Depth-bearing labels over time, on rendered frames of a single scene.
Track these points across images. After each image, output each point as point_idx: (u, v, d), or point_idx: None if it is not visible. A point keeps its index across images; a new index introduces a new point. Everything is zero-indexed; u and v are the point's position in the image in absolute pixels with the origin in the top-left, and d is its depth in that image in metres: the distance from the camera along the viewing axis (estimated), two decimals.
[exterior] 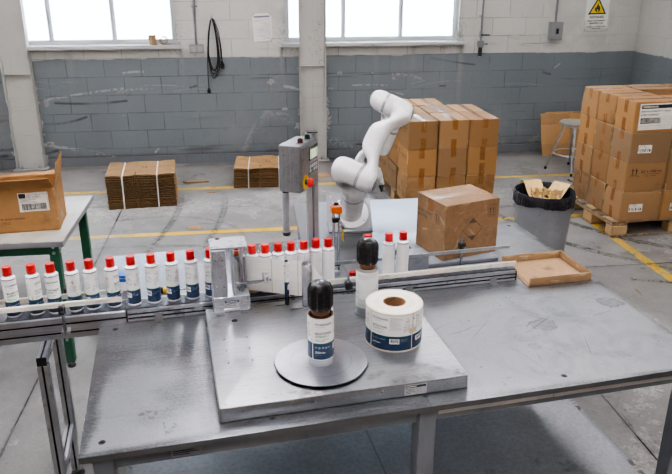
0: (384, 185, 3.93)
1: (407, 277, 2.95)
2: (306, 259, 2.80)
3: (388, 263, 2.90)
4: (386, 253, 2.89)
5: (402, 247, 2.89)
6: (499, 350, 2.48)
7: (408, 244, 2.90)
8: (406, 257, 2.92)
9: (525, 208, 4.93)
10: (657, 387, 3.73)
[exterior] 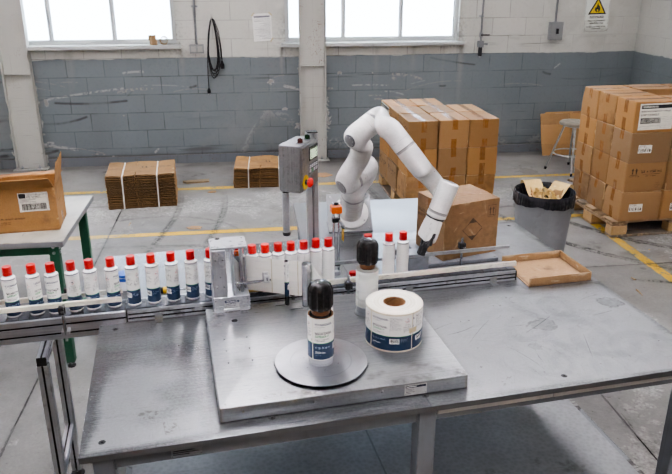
0: (423, 254, 2.94)
1: (407, 277, 2.95)
2: (306, 259, 2.80)
3: (388, 263, 2.90)
4: (386, 253, 2.89)
5: (402, 247, 2.89)
6: (499, 350, 2.48)
7: (408, 244, 2.90)
8: (406, 257, 2.92)
9: (525, 208, 4.93)
10: (657, 387, 3.73)
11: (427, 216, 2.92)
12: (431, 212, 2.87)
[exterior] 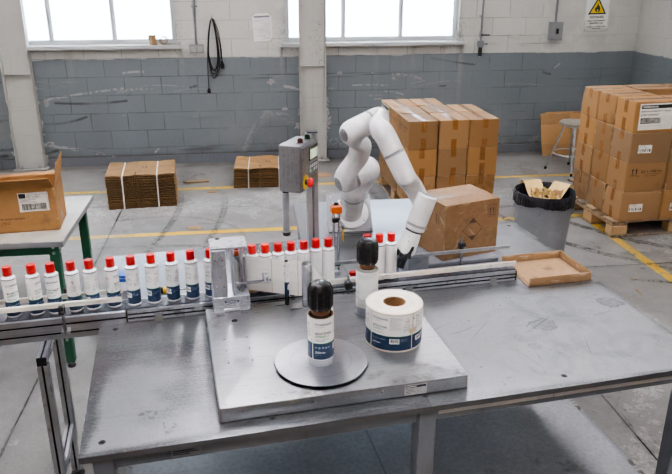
0: (402, 267, 2.94)
1: (395, 278, 2.94)
2: (306, 259, 2.80)
3: (378, 264, 2.89)
4: None
5: (390, 248, 2.88)
6: (499, 350, 2.48)
7: (396, 245, 2.89)
8: (394, 258, 2.90)
9: (525, 208, 4.93)
10: (657, 387, 3.73)
11: (406, 229, 2.92)
12: (409, 225, 2.87)
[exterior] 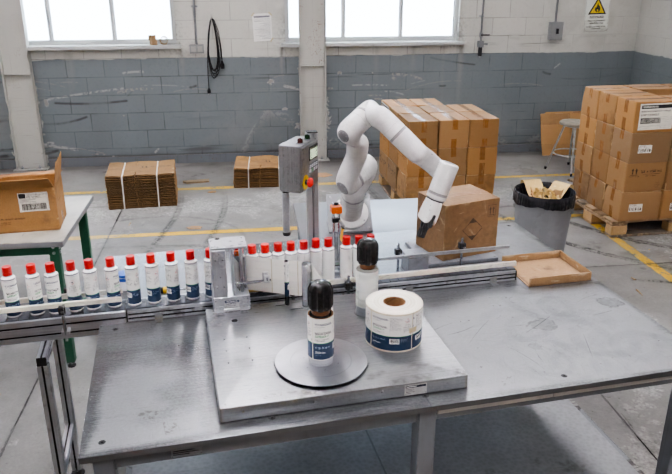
0: (423, 236, 2.92)
1: None
2: (306, 259, 2.80)
3: None
4: (356, 256, 2.85)
5: None
6: (499, 350, 2.48)
7: None
8: None
9: (525, 208, 4.93)
10: (657, 387, 3.73)
11: (427, 198, 2.89)
12: (431, 193, 2.84)
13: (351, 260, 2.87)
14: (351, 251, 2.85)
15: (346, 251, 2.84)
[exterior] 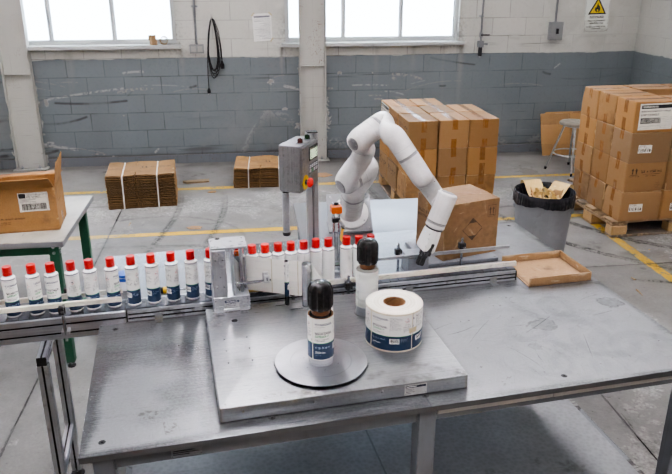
0: (422, 264, 2.96)
1: None
2: (306, 259, 2.80)
3: None
4: (356, 256, 2.85)
5: None
6: (499, 350, 2.48)
7: None
8: None
9: (525, 208, 4.93)
10: (657, 387, 3.73)
11: (426, 226, 2.94)
12: (430, 223, 2.89)
13: (351, 260, 2.87)
14: (351, 251, 2.85)
15: (346, 251, 2.84)
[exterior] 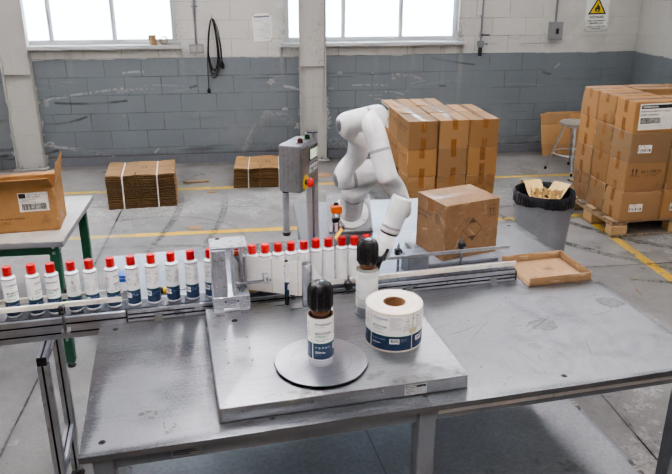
0: None
1: None
2: (306, 259, 2.80)
3: (353, 267, 2.86)
4: (352, 256, 2.85)
5: None
6: (499, 350, 2.48)
7: None
8: None
9: (525, 208, 4.93)
10: (657, 387, 3.73)
11: (381, 231, 2.89)
12: (384, 227, 2.84)
13: (346, 261, 2.86)
14: (346, 251, 2.85)
15: (341, 251, 2.84)
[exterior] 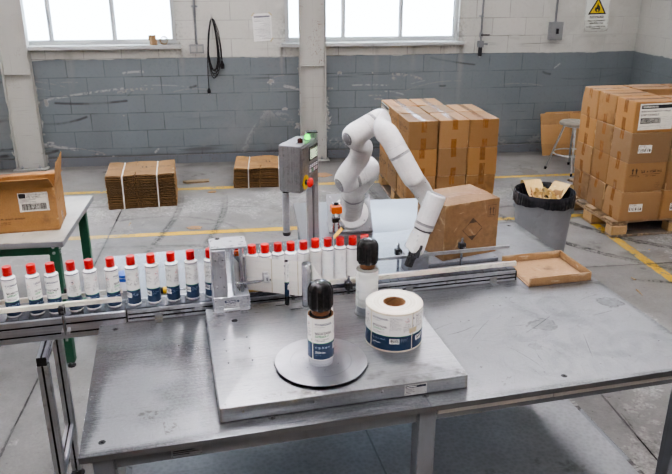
0: (411, 265, 2.95)
1: None
2: (306, 259, 2.80)
3: (352, 267, 2.86)
4: (350, 257, 2.85)
5: None
6: (499, 350, 2.48)
7: None
8: None
9: (525, 208, 4.93)
10: (657, 387, 3.73)
11: (414, 228, 2.93)
12: (418, 224, 2.88)
13: (345, 261, 2.86)
14: (344, 251, 2.84)
15: (339, 251, 2.83)
